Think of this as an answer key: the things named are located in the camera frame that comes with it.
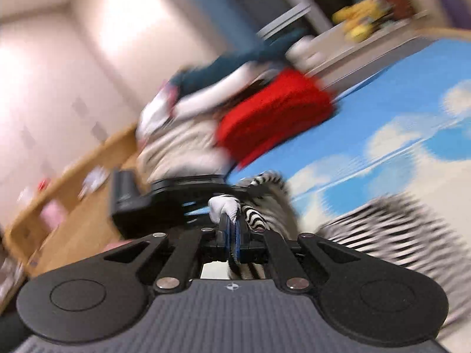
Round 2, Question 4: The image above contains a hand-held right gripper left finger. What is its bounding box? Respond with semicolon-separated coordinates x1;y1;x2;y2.
103;214;233;292

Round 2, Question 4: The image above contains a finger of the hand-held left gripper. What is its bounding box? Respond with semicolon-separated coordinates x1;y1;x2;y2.
183;187;259;217

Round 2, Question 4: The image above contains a folded white quilt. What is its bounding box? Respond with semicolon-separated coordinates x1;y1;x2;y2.
135;116;230;185

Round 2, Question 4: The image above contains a purple box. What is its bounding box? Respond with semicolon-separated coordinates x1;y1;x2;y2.
438;0;471;30

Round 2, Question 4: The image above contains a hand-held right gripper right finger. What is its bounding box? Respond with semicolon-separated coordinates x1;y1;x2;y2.
233;217;366;292

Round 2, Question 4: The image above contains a beige bed frame ledge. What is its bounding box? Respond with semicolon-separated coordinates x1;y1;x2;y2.
304;11;471;94

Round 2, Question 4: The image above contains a red knitted cloth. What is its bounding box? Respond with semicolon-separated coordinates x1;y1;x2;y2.
215;69;336;168

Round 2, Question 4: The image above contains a teal cloth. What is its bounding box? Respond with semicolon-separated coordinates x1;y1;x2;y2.
171;37;289;98

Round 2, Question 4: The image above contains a wooden shelf unit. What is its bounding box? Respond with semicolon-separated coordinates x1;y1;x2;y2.
0;123;148;302

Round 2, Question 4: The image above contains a black white striped hooded top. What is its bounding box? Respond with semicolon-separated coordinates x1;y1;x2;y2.
207;170;471;333

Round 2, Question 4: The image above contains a blue white patterned blanket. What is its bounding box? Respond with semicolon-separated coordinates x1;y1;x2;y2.
224;39;471;339

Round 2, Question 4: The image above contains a yellow plush toy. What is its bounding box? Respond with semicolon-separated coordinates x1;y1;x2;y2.
332;1;385;23
345;23;374;42

